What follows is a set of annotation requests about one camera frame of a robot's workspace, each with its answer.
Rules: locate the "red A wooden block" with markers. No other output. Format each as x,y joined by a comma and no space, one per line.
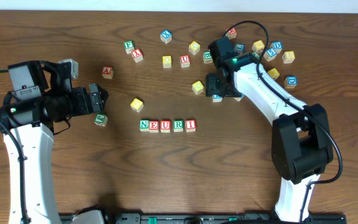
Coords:
107,72

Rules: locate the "green F wooden block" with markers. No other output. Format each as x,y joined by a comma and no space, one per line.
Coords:
129,46

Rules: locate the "green B wooden block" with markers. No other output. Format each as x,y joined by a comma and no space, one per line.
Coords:
207,58

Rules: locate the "red I block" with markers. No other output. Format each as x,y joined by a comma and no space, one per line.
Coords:
190,125

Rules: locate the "red X wooden block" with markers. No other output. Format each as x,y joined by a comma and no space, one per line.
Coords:
137,55

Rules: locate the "blue P wooden block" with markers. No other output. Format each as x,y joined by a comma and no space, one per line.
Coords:
217,98

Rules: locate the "red u block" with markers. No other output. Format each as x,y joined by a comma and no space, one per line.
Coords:
185,61
165,126

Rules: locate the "blue 2 wooden block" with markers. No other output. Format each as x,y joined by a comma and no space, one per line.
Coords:
239,98

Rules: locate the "blue 5 wooden block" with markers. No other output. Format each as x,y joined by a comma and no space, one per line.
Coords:
270,54

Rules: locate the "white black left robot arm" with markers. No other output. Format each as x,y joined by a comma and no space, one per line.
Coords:
43,94

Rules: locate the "yellow block near Z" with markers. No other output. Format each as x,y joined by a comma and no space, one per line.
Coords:
258,46

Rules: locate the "green R wooden block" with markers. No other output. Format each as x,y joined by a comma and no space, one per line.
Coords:
178,125

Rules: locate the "yellow O wooden block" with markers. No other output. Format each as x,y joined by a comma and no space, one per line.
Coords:
167,61

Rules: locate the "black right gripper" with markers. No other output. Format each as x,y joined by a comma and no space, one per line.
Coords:
214,84

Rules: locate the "blue d block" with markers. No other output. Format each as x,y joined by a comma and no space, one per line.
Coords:
290,82
276,46

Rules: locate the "blue X wooden block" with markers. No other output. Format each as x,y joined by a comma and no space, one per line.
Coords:
166,36

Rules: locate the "yellow 8 wooden block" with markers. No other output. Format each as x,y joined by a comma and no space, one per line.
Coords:
288,57

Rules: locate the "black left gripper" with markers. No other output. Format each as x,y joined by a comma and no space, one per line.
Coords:
93,98

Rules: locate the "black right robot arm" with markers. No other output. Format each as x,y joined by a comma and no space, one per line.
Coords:
301,149

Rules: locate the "yellow block lower middle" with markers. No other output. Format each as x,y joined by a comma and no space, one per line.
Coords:
197,87

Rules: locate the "yellow 2 wooden block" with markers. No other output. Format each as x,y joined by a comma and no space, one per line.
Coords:
137,105

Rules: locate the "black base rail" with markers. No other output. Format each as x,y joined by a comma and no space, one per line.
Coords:
253,217

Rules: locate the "blue D block far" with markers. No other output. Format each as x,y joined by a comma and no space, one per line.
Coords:
276,46

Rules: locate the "blue D block near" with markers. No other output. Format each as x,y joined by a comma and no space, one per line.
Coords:
290,82

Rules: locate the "yellow block upper middle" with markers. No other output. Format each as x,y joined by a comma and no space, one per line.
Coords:
194,47

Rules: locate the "green J wooden block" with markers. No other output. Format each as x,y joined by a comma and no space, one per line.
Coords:
101,119

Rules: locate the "blue L wooden block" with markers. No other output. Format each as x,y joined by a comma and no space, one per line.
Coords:
239,48

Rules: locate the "green N wooden block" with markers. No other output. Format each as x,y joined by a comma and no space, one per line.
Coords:
144,125

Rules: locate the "red H wooden block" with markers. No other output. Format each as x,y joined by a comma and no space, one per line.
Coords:
231,33

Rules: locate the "yellow block with picture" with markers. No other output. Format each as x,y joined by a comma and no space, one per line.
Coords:
274,73

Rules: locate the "red E wooden block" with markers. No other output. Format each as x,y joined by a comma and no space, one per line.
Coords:
154,126

